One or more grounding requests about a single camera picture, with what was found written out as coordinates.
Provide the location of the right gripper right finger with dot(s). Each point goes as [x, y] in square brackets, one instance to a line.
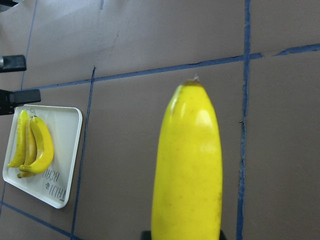
[222, 236]

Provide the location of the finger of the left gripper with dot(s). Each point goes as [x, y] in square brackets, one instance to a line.
[9, 100]
[12, 63]

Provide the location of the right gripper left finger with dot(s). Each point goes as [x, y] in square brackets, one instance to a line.
[146, 235]

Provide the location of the yellow banana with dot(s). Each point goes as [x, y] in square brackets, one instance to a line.
[20, 150]
[45, 147]
[31, 146]
[188, 185]

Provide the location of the white bear tray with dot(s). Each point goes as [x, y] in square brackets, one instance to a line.
[53, 185]

